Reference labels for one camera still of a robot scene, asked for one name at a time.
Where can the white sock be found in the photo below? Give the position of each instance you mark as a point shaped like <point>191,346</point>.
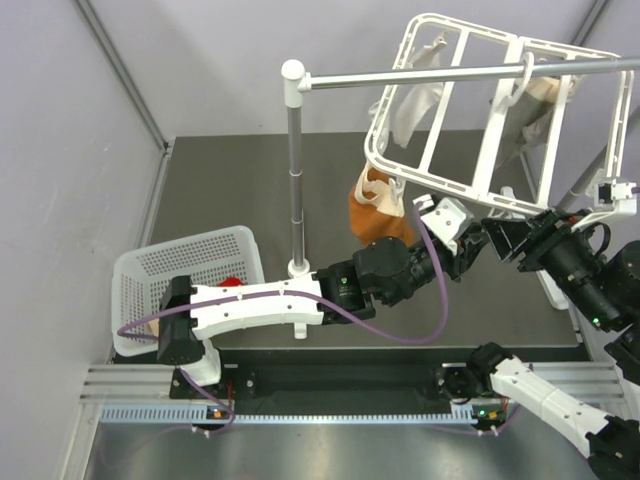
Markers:
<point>418,101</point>
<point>427,56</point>

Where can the orange beige sock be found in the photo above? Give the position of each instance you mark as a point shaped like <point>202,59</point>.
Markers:
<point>376,208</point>

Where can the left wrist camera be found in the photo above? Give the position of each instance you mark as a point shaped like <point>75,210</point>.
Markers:
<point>446,219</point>

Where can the white perforated plastic basket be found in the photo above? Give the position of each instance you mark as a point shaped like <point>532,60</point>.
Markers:
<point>140,277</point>

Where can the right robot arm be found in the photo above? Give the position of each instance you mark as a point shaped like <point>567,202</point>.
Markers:
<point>603,291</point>

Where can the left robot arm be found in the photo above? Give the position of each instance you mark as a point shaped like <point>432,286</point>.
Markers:
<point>387,271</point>

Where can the dark grey table mat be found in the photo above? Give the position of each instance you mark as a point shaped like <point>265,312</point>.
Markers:
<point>218,182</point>

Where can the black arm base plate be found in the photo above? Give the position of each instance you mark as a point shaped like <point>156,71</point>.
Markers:
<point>347,385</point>

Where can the red sock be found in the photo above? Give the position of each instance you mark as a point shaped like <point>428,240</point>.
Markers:
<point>231,282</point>

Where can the white clip sock hanger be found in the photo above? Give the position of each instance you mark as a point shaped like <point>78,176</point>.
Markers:
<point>518,50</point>

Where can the metal drying rack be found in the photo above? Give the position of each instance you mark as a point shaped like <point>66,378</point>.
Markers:
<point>298,81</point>

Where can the slotted grey cable duct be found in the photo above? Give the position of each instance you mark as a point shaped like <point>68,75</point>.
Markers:
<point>201,414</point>

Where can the grey beige sock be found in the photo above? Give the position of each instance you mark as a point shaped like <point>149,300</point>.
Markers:
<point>528,122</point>

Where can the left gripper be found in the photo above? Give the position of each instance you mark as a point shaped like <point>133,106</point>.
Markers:
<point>467,250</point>

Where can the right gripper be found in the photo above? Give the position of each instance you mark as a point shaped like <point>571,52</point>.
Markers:
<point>544,229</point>

